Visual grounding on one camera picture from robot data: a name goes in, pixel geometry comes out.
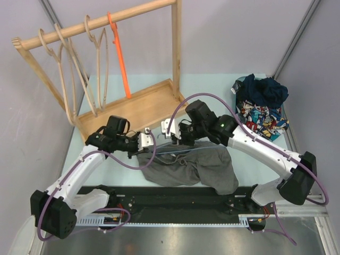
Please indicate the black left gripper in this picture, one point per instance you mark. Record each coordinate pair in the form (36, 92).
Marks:
(135, 151)

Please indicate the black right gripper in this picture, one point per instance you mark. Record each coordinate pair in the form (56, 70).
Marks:
(183, 139)

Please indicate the light blue wire hanger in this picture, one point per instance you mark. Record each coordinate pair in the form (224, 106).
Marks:
(173, 150)

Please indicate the grey drawstring shorts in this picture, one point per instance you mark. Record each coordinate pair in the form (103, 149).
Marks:
(212, 168)

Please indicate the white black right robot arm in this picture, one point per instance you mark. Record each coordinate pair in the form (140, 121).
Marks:
(296, 172)

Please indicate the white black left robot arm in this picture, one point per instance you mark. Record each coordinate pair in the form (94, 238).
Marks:
(57, 209)

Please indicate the orange plastic hanger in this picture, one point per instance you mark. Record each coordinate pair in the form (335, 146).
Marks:
(117, 44)

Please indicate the beige wooden hanger far left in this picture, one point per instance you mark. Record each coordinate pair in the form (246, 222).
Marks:
(70, 111)

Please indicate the wooden clothes rack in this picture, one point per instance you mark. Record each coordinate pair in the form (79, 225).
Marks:
(146, 107)

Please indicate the colourful cartoon print garment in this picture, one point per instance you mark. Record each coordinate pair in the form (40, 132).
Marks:
(266, 122)

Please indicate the navy blue garment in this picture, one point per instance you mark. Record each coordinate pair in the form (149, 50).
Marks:
(265, 91)

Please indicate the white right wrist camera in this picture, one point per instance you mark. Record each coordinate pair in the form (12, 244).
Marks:
(170, 129)

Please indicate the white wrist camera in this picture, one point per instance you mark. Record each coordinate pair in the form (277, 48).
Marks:
(145, 139)
(170, 129)

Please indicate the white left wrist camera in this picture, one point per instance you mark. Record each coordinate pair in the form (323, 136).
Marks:
(145, 139)

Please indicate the white slotted cable duct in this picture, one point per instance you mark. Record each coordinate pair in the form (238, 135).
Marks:
(110, 220)

